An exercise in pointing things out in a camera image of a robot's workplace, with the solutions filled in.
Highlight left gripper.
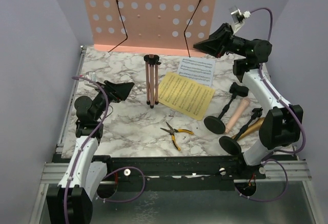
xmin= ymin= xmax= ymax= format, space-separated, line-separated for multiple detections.
xmin=94 ymin=80 xmax=134 ymax=120

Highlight pink perforated music stand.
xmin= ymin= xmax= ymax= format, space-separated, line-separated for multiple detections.
xmin=78 ymin=0 xmax=221 ymax=109

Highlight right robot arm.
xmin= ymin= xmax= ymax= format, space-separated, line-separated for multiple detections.
xmin=193 ymin=23 xmax=306 ymax=179

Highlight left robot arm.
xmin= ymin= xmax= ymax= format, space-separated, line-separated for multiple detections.
xmin=46 ymin=80 xmax=134 ymax=223

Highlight white sheet music page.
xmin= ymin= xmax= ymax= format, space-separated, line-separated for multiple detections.
xmin=177 ymin=57 xmax=216 ymax=87

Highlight yellow sheet music page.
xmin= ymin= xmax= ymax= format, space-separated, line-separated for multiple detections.
xmin=158 ymin=72 xmax=215 ymax=120

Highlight pink toy microphone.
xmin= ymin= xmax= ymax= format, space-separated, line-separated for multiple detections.
xmin=224 ymin=97 xmax=251 ymax=134

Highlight gold toy microphone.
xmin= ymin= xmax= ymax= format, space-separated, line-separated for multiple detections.
xmin=237 ymin=117 xmax=264 ymax=140

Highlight black mic stand front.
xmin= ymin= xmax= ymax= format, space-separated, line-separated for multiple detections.
xmin=219 ymin=108 xmax=263 ymax=156

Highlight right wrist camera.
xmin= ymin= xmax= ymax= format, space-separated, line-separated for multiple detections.
xmin=229 ymin=6 xmax=251 ymax=33

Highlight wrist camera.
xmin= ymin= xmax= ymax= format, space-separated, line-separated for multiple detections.
xmin=229 ymin=6 xmax=251 ymax=33
xmin=80 ymin=71 xmax=96 ymax=82

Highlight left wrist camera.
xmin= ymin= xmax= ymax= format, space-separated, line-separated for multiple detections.
xmin=80 ymin=71 xmax=96 ymax=82

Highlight yellow handled pliers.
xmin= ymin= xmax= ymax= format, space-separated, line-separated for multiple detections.
xmin=160 ymin=122 xmax=194 ymax=151

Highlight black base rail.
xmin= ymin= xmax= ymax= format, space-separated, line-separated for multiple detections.
xmin=92 ymin=156 xmax=265 ymax=195

